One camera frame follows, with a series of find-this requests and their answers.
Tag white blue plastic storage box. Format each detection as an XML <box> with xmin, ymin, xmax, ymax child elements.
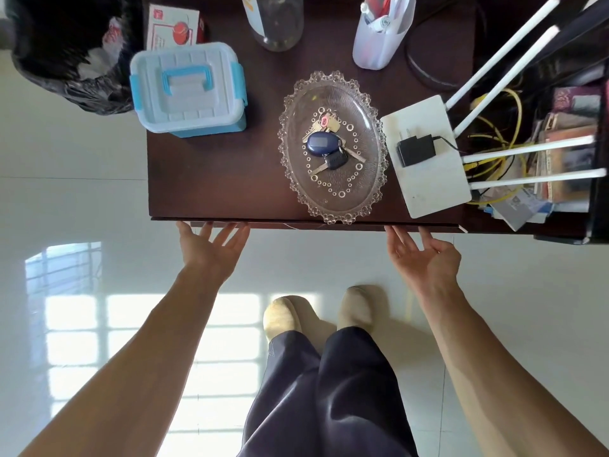
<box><xmin>129</xmin><ymin>41</ymin><xmax>249</xmax><ymax>139</ymax></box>

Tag silver key with red tag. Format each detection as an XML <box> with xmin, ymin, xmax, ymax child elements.
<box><xmin>302</xmin><ymin>113</ymin><xmax>341</xmax><ymax>143</ymax></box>

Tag black head key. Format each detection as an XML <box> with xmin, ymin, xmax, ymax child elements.
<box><xmin>309</xmin><ymin>147</ymin><xmax>350</xmax><ymax>176</ymax></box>

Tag person's right forearm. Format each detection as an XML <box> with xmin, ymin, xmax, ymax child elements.
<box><xmin>418</xmin><ymin>283</ymin><xmax>609</xmax><ymax>457</ymax></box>

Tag black cable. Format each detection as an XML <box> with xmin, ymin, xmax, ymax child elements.
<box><xmin>403</xmin><ymin>0</ymin><xmax>477</xmax><ymax>154</ymax></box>

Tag white plastic pen holder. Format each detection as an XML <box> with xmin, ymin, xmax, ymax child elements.
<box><xmin>351</xmin><ymin>0</ymin><xmax>417</xmax><ymax>71</ymax></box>

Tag dark brown wooden table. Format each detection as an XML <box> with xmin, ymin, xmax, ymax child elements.
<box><xmin>146</xmin><ymin>0</ymin><xmax>477</xmax><ymax>234</ymax></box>

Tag red and white carton box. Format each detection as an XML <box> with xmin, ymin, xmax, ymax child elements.
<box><xmin>145</xmin><ymin>3</ymin><xmax>206</xmax><ymax>53</ymax></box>

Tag oval clear glass tray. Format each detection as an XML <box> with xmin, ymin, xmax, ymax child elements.
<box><xmin>277</xmin><ymin>70</ymin><xmax>390</xmax><ymax>226</ymax></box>

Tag person's left forearm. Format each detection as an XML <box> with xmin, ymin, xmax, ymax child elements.
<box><xmin>19</xmin><ymin>267</ymin><xmax>223</xmax><ymax>457</ymax></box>

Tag clear glass bottle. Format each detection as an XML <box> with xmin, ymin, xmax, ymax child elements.
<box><xmin>239</xmin><ymin>0</ymin><xmax>305</xmax><ymax>53</ymax></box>

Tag person's right hand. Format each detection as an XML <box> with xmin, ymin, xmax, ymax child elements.
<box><xmin>384</xmin><ymin>226</ymin><xmax>462</xmax><ymax>301</ymax></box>

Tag white four antenna router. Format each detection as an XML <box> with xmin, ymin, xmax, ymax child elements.
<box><xmin>379</xmin><ymin>0</ymin><xmax>609</xmax><ymax>220</ymax></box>

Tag beige slipper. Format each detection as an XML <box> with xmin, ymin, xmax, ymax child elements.
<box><xmin>336</xmin><ymin>286</ymin><xmax>382</xmax><ymax>334</ymax></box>
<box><xmin>263</xmin><ymin>295</ymin><xmax>325</xmax><ymax>349</ymax></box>

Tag stack of books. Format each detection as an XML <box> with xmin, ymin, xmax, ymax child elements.
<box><xmin>532</xmin><ymin>84</ymin><xmax>609</xmax><ymax>205</ymax></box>

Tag blue oval key fob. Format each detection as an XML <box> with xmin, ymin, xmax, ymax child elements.
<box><xmin>303</xmin><ymin>131</ymin><xmax>344</xmax><ymax>158</ymax></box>

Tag dark navy trousers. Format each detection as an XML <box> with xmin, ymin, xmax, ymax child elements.
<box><xmin>237</xmin><ymin>325</ymin><xmax>420</xmax><ymax>457</ymax></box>

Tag black power adapter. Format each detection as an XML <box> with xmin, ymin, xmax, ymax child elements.
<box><xmin>396</xmin><ymin>132</ymin><xmax>438</xmax><ymax>168</ymax></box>

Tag yellow network cables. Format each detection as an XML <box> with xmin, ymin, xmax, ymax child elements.
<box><xmin>465</xmin><ymin>87</ymin><xmax>530</xmax><ymax>206</ymax></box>

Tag black bag trash bin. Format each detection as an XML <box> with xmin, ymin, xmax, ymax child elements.
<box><xmin>4</xmin><ymin>0</ymin><xmax>146</xmax><ymax>116</ymax></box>

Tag person's left hand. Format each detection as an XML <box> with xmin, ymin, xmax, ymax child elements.
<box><xmin>176</xmin><ymin>222</ymin><xmax>251</xmax><ymax>288</ymax></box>

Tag white loose papers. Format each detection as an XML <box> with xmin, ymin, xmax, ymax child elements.
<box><xmin>484</xmin><ymin>184</ymin><xmax>556</xmax><ymax>233</ymax></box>

